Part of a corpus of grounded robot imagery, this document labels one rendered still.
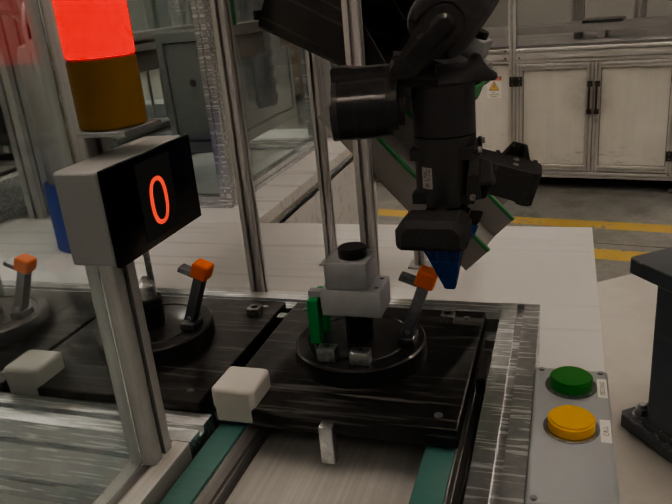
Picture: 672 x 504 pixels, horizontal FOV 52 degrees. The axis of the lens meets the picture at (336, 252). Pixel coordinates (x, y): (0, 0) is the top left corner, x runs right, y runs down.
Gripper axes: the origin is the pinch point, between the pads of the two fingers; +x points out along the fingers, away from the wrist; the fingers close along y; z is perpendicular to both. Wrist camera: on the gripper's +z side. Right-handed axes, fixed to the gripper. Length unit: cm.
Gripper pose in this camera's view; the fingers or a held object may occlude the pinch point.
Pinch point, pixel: (449, 255)
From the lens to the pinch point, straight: 69.3
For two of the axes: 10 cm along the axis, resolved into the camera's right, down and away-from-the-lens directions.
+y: 3.0, -3.6, 8.8
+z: 9.5, 0.2, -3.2
